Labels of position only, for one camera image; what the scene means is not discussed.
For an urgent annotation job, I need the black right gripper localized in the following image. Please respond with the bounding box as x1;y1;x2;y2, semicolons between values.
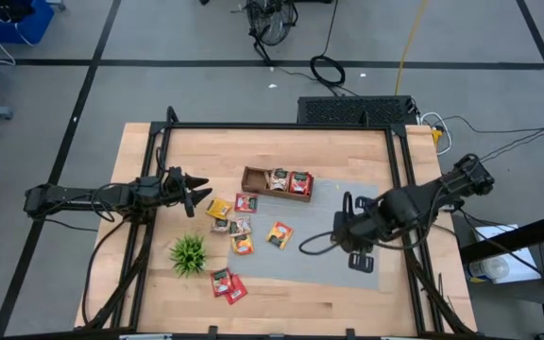
331;191;386;274

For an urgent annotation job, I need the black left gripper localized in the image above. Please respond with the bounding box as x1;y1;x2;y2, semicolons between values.
158;165;213;218

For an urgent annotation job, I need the yellow tea packet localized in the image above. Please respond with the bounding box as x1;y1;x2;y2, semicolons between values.
205;196;233;221

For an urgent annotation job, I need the beige tea packet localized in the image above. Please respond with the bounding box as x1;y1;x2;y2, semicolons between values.
210;217;231;236
228;214;253;238
266;167;292;193

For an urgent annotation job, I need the orange tea packet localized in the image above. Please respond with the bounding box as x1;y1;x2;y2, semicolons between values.
264;220;295;250
230;233;256;257

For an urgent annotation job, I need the wooden three-compartment tea box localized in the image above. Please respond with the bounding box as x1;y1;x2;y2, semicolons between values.
241;164;315;204

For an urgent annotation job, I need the grey woven placemat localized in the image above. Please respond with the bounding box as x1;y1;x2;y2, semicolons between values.
227;177;381;292

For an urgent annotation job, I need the green plant in white pot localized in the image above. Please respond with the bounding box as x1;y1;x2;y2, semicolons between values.
167;231;209;280

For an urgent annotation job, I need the black perforated computer tower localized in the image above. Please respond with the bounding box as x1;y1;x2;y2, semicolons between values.
297;94;418;127

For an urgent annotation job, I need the white box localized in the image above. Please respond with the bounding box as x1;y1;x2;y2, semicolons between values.
465;224;543;285

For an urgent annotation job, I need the black metal stand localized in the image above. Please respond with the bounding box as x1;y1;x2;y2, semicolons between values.
459;110;544;340

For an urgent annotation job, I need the black floor fan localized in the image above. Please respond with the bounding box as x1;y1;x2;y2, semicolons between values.
245;0;300;47

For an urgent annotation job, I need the blue plastic bin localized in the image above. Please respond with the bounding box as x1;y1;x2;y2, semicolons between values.
0;0;56;45

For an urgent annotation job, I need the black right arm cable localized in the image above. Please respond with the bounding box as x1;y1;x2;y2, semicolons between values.
298;229;347;257

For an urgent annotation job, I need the white cable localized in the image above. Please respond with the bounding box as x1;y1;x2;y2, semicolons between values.
420;111;453;157

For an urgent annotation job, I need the black hanging cable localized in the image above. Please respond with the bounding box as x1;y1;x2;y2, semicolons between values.
309;0;348;89

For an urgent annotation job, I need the yellow hanging cable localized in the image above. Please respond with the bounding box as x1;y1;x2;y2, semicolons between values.
393;0;429;95

